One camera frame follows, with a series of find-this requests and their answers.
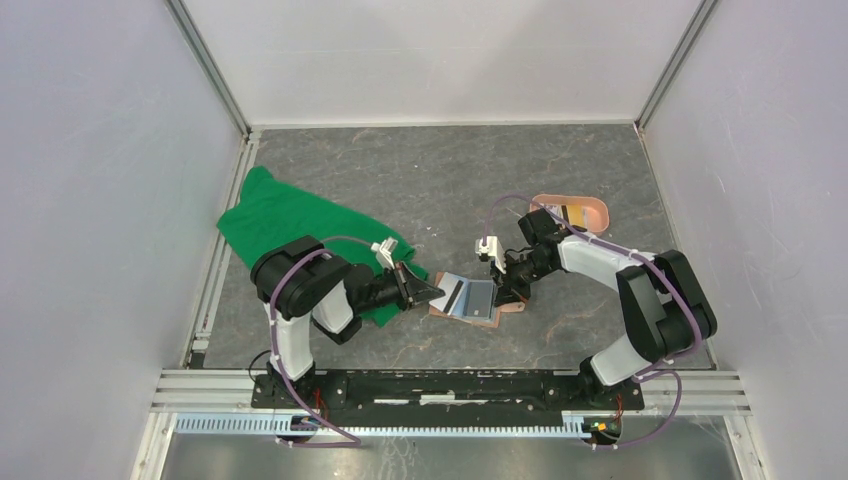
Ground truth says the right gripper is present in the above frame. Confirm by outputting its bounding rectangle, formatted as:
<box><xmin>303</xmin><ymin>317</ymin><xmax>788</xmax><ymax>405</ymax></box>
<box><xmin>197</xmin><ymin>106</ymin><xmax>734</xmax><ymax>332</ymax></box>
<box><xmin>490</xmin><ymin>251</ymin><xmax>555</xmax><ymax>307</ymax></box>

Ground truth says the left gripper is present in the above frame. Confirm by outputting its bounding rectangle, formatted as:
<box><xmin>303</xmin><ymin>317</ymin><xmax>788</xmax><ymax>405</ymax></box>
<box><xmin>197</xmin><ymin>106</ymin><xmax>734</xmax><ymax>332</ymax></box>
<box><xmin>357</xmin><ymin>260</ymin><xmax>445</xmax><ymax>313</ymax></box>

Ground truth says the tan leather card holder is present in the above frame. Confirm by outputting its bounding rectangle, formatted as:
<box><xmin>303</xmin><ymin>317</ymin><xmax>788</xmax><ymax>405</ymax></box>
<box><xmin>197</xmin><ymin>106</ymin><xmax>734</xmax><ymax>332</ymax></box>
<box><xmin>429</xmin><ymin>272</ymin><xmax>525</xmax><ymax>328</ymax></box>

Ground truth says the white card with stripe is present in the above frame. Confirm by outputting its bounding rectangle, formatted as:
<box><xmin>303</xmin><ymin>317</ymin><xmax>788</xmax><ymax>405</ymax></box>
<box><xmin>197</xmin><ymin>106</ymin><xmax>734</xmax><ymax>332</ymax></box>
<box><xmin>431</xmin><ymin>272</ymin><xmax>467</xmax><ymax>315</ymax></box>

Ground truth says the pink oval tray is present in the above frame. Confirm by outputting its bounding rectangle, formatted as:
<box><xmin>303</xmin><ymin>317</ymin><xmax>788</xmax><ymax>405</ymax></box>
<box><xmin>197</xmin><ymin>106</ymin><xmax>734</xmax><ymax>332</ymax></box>
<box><xmin>532</xmin><ymin>194</ymin><xmax>610</xmax><ymax>235</ymax></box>

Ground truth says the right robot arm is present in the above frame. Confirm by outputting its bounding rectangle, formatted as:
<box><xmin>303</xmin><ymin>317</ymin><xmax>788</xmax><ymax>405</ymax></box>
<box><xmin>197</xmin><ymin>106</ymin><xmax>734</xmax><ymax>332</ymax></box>
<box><xmin>475</xmin><ymin>209</ymin><xmax>717</xmax><ymax>408</ymax></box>

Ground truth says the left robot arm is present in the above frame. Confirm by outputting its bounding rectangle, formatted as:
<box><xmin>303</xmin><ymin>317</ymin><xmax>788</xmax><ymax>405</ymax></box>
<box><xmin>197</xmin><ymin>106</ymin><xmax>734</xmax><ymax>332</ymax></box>
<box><xmin>250</xmin><ymin>235</ymin><xmax>445</xmax><ymax>408</ymax></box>

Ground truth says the black VIP card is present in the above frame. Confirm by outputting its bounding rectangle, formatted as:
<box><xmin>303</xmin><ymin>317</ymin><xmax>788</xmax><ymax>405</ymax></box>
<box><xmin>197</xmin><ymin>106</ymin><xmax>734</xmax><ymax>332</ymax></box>
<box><xmin>463</xmin><ymin>280</ymin><xmax>496</xmax><ymax>321</ymax></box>

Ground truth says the green cloth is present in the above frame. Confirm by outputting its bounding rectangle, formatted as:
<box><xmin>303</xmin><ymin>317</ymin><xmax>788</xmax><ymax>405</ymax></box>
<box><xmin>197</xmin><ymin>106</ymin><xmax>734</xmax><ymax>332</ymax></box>
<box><xmin>218</xmin><ymin>167</ymin><xmax>427</xmax><ymax>326</ymax></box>

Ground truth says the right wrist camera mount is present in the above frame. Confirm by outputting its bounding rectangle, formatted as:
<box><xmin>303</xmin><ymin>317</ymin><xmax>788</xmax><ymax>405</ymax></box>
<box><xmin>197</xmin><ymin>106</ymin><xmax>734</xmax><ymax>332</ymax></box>
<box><xmin>475</xmin><ymin>235</ymin><xmax>506</xmax><ymax>273</ymax></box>

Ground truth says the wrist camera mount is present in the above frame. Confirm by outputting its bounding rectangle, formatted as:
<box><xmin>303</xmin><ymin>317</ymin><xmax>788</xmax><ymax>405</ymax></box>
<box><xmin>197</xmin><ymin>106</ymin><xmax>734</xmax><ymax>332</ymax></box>
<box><xmin>475</xmin><ymin>235</ymin><xmax>506</xmax><ymax>273</ymax></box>
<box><xmin>370</xmin><ymin>237</ymin><xmax>398</xmax><ymax>270</ymax></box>

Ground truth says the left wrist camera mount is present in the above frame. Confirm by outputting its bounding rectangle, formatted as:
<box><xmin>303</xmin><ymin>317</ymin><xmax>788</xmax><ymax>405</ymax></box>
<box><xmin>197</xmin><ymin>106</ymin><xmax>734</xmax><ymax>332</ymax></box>
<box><xmin>370</xmin><ymin>237</ymin><xmax>398</xmax><ymax>270</ymax></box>

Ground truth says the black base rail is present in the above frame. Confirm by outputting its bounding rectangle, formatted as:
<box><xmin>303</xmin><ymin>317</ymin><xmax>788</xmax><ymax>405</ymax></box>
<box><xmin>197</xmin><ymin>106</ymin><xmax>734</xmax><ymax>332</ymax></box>
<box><xmin>251</xmin><ymin>368</ymin><xmax>645</xmax><ymax>429</ymax></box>

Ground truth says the slotted cable duct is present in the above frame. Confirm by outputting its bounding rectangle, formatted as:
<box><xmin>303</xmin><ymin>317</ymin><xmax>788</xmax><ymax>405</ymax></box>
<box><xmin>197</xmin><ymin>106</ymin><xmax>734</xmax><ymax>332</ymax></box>
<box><xmin>174</xmin><ymin>413</ymin><xmax>590</xmax><ymax>440</ymax></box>

